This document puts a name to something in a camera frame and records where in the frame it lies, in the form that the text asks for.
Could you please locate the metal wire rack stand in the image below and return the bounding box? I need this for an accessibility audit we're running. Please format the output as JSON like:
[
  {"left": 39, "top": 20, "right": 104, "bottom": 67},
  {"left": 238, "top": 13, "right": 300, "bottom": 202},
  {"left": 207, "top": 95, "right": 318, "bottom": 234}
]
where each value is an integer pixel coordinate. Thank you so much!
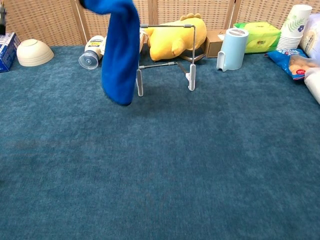
[{"left": 136, "top": 23, "right": 198, "bottom": 97}]

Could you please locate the blue and grey cloth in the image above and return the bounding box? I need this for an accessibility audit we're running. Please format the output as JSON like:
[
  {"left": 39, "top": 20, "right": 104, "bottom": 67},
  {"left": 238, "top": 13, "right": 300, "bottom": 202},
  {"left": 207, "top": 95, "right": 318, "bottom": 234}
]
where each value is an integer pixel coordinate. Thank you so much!
[{"left": 78, "top": 0, "right": 141, "bottom": 107}]

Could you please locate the yellow plush toy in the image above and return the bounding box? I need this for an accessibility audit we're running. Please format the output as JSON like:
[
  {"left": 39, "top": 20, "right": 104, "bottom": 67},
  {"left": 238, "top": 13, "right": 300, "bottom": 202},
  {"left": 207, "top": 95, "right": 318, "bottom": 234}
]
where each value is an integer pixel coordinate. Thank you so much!
[{"left": 143, "top": 12, "right": 208, "bottom": 62}]

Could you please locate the beige lidded lunch box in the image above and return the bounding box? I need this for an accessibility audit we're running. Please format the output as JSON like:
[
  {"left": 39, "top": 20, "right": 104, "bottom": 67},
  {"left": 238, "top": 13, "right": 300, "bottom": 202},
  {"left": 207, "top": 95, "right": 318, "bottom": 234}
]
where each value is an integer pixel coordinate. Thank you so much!
[{"left": 138, "top": 31, "right": 148, "bottom": 55}]

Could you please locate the brown cardboard box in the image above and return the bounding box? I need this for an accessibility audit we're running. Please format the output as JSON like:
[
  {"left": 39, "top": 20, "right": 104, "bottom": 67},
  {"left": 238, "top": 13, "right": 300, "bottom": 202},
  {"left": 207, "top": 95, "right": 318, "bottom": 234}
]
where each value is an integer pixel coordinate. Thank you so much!
[{"left": 203, "top": 29, "right": 228, "bottom": 59}]

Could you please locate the mayonnaise squeeze bottle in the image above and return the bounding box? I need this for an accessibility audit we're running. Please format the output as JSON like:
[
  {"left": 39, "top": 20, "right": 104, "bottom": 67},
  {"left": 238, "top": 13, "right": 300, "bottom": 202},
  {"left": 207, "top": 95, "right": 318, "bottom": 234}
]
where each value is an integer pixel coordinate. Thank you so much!
[{"left": 78, "top": 35, "right": 107, "bottom": 70}]

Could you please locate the light blue cylinder holder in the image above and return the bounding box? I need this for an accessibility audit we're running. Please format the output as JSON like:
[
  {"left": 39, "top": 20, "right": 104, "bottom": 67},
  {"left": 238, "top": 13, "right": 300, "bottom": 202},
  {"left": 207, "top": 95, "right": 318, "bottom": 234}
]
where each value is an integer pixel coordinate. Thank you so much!
[{"left": 216, "top": 27, "right": 250, "bottom": 73}]

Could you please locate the teal table cloth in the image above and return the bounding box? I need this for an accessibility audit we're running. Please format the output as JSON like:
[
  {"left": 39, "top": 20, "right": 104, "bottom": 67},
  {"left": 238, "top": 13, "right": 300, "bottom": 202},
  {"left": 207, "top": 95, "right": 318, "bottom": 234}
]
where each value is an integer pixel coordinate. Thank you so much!
[{"left": 0, "top": 44, "right": 320, "bottom": 240}]

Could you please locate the green tissue pack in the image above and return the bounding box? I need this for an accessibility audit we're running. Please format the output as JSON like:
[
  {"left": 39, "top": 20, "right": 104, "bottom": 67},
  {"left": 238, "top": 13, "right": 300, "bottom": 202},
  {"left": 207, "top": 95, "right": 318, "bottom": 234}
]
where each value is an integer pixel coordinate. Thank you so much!
[{"left": 233, "top": 21, "right": 282, "bottom": 54}]

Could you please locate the beige upturned bowl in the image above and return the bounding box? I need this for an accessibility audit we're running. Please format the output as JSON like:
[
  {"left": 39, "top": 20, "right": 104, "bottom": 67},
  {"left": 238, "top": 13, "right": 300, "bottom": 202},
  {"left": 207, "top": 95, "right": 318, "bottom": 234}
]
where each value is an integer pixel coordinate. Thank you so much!
[{"left": 16, "top": 38, "right": 55, "bottom": 68}]

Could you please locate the blue cookie snack bag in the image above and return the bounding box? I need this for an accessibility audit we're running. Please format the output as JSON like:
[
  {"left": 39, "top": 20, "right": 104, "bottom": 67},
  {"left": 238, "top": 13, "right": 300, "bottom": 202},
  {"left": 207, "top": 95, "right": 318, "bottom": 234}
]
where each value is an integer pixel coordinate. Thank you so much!
[{"left": 265, "top": 48, "right": 320, "bottom": 81}]

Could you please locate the woven folding screen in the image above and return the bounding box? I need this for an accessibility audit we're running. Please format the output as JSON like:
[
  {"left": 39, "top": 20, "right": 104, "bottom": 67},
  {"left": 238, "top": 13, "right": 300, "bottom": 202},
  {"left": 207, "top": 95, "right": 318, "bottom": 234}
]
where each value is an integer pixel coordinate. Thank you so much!
[{"left": 0, "top": 0, "right": 320, "bottom": 48}]

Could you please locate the translucent white plastic bag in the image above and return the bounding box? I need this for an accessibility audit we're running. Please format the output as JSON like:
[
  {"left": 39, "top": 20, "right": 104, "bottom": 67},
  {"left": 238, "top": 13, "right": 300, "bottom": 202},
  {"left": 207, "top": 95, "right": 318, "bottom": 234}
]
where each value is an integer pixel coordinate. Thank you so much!
[{"left": 303, "top": 67, "right": 320, "bottom": 105}]

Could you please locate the stack of paper cups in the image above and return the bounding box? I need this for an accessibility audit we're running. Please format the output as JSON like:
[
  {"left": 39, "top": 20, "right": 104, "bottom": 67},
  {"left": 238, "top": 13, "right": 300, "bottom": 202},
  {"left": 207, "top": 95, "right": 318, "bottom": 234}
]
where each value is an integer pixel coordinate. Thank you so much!
[{"left": 276, "top": 4, "right": 313, "bottom": 51}]

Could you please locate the blue toothpaste box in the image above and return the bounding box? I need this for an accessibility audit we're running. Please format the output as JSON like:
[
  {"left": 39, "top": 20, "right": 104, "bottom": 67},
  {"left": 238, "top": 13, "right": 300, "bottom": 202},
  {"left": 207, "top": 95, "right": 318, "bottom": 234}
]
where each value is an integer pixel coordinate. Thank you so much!
[{"left": 0, "top": 31, "right": 22, "bottom": 74}]

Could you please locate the white and lilac soft pack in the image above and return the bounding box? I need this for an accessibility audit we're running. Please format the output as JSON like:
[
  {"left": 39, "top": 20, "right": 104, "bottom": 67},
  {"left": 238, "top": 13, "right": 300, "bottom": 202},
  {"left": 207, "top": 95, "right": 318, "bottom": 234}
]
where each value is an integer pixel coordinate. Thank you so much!
[{"left": 298, "top": 12, "right": 320, "bottom": 61}]

